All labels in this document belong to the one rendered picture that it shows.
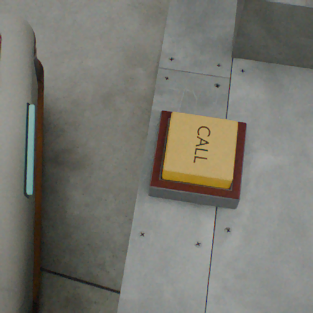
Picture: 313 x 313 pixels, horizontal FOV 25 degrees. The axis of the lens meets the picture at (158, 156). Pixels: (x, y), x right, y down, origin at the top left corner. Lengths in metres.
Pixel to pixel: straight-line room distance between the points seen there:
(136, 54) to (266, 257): 1.14
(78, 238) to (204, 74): 0.83
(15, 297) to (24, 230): 0.12
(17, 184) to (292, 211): 0.68
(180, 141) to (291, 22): 0.15
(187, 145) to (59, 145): 0.97
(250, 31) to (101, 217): 0.87
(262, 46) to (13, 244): 0.63
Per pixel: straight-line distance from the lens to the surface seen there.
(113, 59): 1.69
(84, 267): 1.45
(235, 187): 0.62
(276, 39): 0.69
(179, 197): 0.62
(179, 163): 0.60
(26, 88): 1.34
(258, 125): 0.68
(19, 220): 1.21
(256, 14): 0.66
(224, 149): 0.61
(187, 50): 0.71
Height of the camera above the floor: 1.37
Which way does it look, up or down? 62 degrees down
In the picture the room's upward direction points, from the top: 7 degrees clockwise
